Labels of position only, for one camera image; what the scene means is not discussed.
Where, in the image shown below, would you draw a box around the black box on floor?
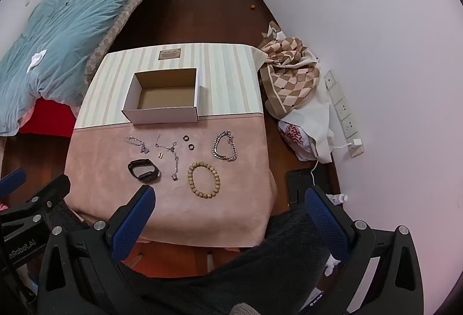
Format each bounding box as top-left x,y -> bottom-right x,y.
285,169 -> 313,209

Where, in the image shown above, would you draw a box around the brown checkered cloth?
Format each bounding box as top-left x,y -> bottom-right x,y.
259,21 -> 334,164

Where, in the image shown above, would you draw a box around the wooden bead bracelet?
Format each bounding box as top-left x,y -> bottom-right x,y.
187,160 -> 221,200

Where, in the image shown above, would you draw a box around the black smart band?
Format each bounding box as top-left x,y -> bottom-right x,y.
127,159 -> 160,183

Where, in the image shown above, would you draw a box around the small white bottle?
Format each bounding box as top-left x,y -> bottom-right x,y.
326,193 -> 348,205

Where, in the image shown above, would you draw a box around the silver pendant necklace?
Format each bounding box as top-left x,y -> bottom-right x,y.
155,134 -> 180,182

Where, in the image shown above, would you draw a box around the white cardboard box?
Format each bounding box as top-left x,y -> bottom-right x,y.
122,68 -> 199,125

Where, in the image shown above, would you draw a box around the white charger cable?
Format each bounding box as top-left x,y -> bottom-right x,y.
308,142 -> 352,189

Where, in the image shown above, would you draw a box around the white wall socket strip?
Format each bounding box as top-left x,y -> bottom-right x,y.
324,69 -> 365,158

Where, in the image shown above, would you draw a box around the teal duvet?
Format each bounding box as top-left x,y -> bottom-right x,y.
0,0 -> 172,137

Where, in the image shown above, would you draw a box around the thin silver charm bracelet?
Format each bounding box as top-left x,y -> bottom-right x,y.
125,135 -> 151,154

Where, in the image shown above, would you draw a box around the bed with patterned mattress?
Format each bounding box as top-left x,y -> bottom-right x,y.
17,0 -> 174,139

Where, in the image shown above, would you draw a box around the red white plastic bag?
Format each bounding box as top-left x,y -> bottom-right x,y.
278,120 -> 319,162

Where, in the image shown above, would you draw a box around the thick silver chain bracelet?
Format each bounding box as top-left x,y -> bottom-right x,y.
211,130 -> 239,162

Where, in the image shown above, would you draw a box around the white crumpled tissue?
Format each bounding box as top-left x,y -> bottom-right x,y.
27,49 -> 47,74

